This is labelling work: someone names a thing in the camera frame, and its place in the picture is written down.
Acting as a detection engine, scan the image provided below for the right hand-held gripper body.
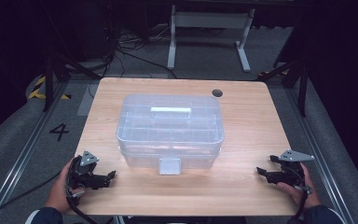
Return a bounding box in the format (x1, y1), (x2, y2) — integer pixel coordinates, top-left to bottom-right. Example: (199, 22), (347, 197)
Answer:
(265, 149), (316, 187)

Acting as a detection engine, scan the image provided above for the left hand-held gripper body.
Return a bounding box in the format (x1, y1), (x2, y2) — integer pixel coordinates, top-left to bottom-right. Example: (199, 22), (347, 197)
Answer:
(66, 150), (112, 190)

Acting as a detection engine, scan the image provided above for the clear plastic storage box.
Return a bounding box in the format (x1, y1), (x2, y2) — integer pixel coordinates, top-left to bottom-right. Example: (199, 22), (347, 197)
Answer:
(115, 93), (226, 176)

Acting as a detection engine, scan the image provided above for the person's right hand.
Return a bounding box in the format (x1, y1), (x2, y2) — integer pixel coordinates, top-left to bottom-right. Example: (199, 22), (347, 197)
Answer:
(276, 162), (323, 210)

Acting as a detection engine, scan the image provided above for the person's left hand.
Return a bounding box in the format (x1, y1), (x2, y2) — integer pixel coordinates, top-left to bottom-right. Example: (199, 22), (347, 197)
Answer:
(44, 156), (87, 215)

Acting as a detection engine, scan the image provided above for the grey floor tape patch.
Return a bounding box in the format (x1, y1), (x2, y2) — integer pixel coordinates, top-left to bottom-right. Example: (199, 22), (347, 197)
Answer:
(76, 91), (100, 118)

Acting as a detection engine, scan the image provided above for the black tripod stand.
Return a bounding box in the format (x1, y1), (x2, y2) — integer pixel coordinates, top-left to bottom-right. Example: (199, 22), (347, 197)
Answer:
(256, 57), (310, 119)
(41, 50), (103, 113)

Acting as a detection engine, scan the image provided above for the yellow black floor tape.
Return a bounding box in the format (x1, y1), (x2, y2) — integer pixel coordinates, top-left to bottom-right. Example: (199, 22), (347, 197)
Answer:
(27, 75), (73, 101)

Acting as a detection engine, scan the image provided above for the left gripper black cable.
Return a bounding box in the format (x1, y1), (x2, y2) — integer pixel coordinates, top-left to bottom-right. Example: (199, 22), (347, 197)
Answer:
(0, 169), (99, 224)

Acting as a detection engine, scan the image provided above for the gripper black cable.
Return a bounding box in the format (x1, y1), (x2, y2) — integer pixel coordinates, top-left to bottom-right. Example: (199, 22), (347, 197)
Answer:
(293, 184), (313, 224)
(0, 169), (99, 224)

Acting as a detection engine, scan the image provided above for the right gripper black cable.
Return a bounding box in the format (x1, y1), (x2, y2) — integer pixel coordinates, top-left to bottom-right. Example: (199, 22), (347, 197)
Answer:
(293, 184), (313, 224)

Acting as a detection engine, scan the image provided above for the metal floor rail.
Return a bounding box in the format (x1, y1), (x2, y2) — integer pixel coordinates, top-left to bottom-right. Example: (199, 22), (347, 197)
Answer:
(0, 82), (71, 220)
(282, 86), (354, 222)

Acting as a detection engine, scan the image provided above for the bundle of black floor cables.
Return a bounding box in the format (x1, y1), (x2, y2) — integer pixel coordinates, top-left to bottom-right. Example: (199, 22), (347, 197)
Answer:
(101, 26), (179, 79)

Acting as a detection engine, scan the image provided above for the white metal desk frame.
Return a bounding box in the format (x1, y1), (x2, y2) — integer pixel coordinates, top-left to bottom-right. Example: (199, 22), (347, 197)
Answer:
(166, 4), (256, 74)

